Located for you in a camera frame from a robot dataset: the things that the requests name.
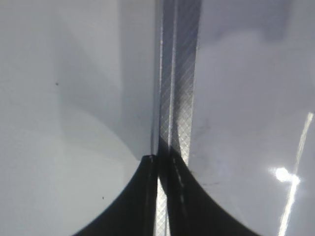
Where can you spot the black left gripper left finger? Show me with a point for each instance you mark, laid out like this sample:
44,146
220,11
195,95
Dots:
133,211

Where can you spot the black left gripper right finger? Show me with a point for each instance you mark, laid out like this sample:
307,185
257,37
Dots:
191,211

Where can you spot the white board with grey frame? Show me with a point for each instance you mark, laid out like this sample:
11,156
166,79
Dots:
237,102

